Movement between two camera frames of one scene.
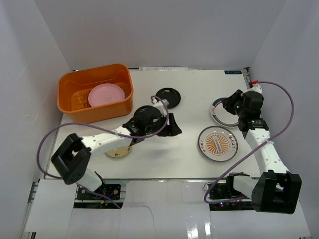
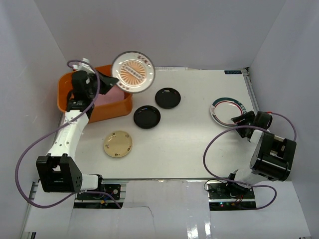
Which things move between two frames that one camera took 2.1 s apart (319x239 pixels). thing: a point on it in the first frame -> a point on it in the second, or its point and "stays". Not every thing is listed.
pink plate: (105, 92) stays
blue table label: (233, 71) stays
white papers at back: (163, 68) stays
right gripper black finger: (233, 103) -> (242, 119)
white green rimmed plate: (222, 116) stays
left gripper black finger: (173, 129) -> (106, 82)
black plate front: (147, 111) stays
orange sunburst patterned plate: (218, 143) -> (135, 71)
